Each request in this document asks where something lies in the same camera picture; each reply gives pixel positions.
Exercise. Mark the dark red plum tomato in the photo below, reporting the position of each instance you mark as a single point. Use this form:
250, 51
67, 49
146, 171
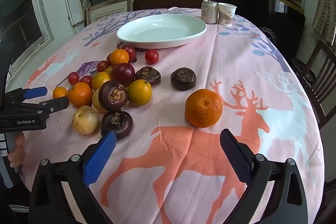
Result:
122, 74

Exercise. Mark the beige drink can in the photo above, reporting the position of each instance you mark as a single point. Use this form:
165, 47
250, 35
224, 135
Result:
209, 12

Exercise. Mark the beige woven panels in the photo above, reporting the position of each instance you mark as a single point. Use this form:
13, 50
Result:
325, 11

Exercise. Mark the pale peeled water chestnut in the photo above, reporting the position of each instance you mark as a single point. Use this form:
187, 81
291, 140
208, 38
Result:
85, 119

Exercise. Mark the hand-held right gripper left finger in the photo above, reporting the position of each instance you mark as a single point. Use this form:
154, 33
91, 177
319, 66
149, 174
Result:
101, 158

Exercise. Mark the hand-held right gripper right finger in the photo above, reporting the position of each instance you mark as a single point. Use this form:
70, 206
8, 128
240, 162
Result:
236, 158

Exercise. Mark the window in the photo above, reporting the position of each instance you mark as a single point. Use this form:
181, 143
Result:
23, 16

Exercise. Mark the black glossy panel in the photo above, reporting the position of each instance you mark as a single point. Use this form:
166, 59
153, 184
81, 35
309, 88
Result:
262, 19

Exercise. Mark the yellow orange tomato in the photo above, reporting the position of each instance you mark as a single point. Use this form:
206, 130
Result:
139, 92

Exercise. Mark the pink deer print tablecloth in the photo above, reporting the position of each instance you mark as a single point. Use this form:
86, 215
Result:
162, 108

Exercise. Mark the dark purple water chestnut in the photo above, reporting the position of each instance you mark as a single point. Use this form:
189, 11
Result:
113, 96
183, 79
116, 121
148, 75

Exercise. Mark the wooden picture frame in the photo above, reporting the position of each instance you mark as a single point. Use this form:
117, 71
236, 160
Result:
110, 7

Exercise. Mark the pale yellow tomato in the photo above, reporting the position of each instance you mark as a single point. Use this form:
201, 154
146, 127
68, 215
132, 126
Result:
95, 100

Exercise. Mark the small yellow cherry tomato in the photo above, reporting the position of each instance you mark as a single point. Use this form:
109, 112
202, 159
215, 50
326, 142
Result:
108, 69

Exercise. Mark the large orange mandarin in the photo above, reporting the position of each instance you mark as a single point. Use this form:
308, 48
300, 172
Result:
204, 108

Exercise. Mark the large red tomato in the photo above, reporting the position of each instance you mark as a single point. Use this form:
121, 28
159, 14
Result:
131, 50

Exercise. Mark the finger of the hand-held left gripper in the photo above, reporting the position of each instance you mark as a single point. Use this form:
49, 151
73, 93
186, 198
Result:
36, 92
59, 103

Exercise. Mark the white oval plate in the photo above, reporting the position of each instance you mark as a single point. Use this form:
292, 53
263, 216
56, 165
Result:
162, 29

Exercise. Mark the person's left hand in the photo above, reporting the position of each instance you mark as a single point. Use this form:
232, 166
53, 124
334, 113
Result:
17, 150

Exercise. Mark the printed paper cup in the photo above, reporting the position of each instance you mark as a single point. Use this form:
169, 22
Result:
227, 15

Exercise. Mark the red cherry tomato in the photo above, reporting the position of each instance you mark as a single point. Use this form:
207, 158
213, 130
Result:
101, 66
108, 58
73, 78
152, 56
86, 80

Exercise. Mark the dark wooden chair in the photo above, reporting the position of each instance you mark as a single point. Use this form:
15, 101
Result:
319, 77

